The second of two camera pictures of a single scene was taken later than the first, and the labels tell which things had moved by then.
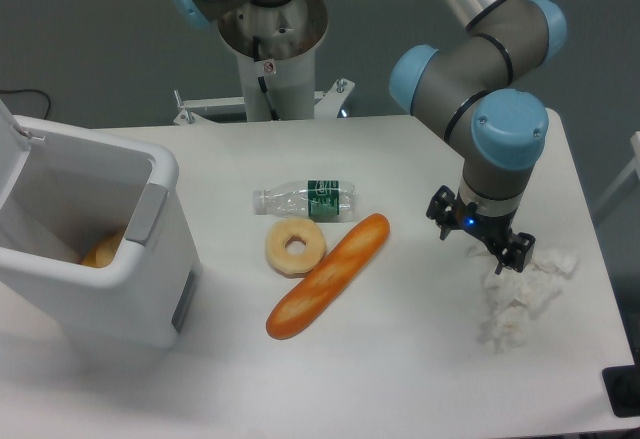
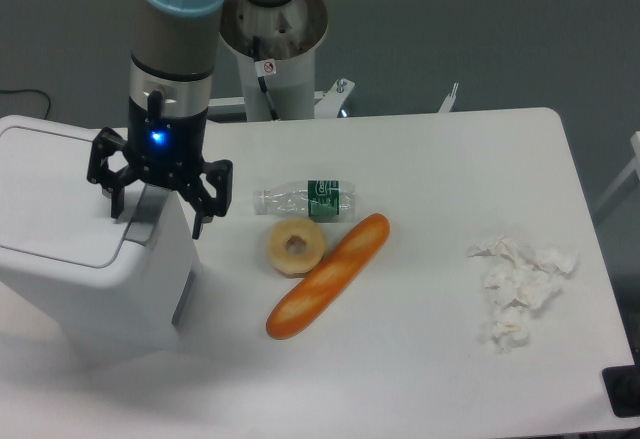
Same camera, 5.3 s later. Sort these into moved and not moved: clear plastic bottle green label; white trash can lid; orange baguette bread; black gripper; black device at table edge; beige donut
Moved: white trash can lid; black gripper
Not moved: beige donut; black device at table edge; clear plastic bottle green label; orange baguette bread
